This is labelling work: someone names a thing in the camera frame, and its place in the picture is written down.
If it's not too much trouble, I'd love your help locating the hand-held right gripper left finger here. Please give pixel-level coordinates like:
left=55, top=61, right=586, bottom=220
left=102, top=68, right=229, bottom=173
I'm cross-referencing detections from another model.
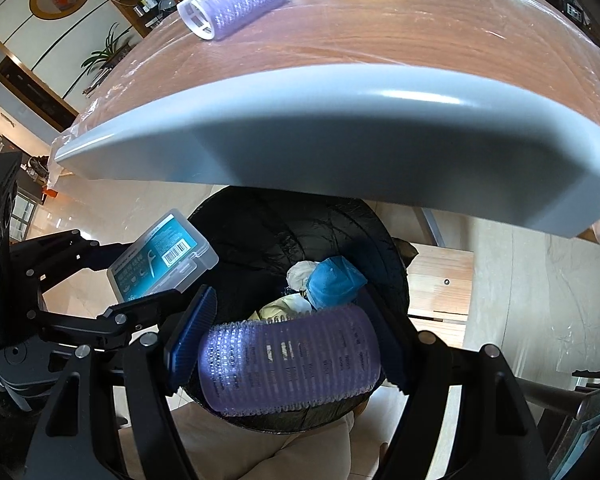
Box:
left=24, top=285, right=217, bottom=480

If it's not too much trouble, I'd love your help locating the dark chair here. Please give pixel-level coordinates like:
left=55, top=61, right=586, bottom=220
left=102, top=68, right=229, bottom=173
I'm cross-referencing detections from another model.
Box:
left=522, top=367, right=600, bottom=480

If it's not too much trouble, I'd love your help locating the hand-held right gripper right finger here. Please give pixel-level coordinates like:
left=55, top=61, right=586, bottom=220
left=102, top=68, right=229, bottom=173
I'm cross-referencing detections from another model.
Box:
left=377, top=302, right=552, bottom=480

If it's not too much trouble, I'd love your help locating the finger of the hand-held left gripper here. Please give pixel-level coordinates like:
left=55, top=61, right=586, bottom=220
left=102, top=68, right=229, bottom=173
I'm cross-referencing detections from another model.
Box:
left=36, top=287, right=197, bottom=352
left=9, top=229, right=137, bottom=306

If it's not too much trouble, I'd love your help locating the yellow wrapper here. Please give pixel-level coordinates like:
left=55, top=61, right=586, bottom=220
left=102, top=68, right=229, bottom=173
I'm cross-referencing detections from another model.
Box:
left=252, top=295, right=315, bottom=322

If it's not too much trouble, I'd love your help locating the long-leaved potted plant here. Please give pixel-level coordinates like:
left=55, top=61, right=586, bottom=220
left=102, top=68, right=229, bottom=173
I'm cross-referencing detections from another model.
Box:
left=81, top=22, right=132, bottom=97

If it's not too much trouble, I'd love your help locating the wooden stool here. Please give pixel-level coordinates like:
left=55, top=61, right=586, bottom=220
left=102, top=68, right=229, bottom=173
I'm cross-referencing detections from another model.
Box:
left=406, top=242, right=476, bottom=335

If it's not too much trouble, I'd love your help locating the clear plastic floss box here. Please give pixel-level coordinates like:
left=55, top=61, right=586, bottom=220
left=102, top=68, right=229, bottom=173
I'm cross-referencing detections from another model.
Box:
left=106, top=211, right=220, bottom=303

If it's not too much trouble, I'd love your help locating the cream cloth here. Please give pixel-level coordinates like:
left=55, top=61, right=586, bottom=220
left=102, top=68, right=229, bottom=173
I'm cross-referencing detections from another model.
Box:
left=117, top=400, right=383, bottom=480

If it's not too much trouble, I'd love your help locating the crumpled white tissue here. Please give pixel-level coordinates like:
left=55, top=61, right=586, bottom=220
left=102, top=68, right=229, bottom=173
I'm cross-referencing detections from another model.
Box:
left=286, top=261, right=322, bottom=294

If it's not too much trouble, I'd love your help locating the blue wrapper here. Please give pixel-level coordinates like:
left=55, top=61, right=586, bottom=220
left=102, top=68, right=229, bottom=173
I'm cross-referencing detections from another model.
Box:
left=305, top=256, right=368, bottom=311

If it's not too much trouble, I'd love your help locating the trash bin with black bag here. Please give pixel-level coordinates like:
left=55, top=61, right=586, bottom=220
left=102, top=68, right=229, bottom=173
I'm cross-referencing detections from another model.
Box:
left=185, top=187, right=411, bottom=433

